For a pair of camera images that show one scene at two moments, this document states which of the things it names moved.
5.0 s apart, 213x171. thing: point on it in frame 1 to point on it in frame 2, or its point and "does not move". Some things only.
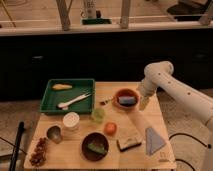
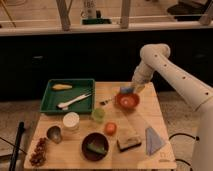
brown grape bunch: (39, 153) does not move
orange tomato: (110, 129) does not move
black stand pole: (12, 166) does not move
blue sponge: (126, 100) to (126, 90)
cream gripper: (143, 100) to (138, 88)
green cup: (99, 115) does not move
